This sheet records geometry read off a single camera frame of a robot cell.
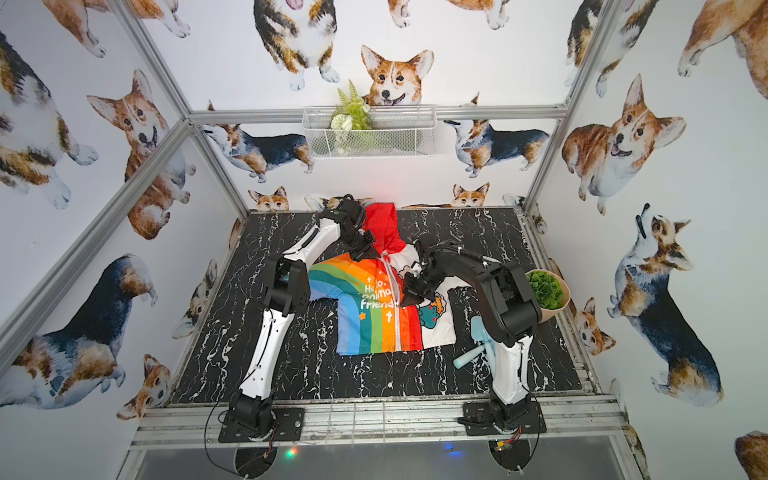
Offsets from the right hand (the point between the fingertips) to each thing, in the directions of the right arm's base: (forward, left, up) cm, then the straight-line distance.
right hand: (398, 302), depth 88 cm
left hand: (+20, +4, -1) cm, 21 cm away
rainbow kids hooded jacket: (+7, +10, -6) cm, 13 cm away
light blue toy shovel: (-8, -24, -5) cm, 26 cm away
